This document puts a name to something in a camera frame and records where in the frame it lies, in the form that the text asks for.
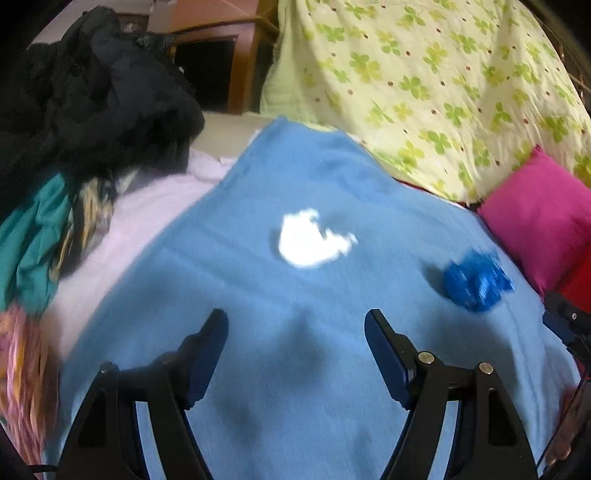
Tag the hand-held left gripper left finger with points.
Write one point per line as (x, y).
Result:
(207, 360)

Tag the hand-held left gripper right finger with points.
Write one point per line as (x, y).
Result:
(388, 360)

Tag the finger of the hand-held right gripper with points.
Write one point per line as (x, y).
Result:
(561, 321)

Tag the blue cloth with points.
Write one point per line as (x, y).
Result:
(475, 281)

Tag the white tissue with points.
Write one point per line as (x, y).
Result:
(300, 240)

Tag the person's right hand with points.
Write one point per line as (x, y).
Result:
(561, 438)

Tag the red paper bag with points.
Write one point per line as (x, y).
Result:
(577, 281)

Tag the blue towel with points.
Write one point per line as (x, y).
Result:
(277, 300)

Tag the pink pillow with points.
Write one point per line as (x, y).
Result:
(535, 217)

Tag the white bed sheet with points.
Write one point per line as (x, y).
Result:
(152, 207)

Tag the pink patterned cloth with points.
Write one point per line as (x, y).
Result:
(23, 369)

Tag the yellow and black patterned cloth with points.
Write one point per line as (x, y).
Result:
(92, 207)

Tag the teal cloth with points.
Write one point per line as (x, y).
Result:
(32, 240)

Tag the clover print quilt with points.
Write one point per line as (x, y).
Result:
(415, 92)

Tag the black clothing pile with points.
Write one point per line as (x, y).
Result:
(115, 101)

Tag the wooden cabinet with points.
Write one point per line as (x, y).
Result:
(244, 69)

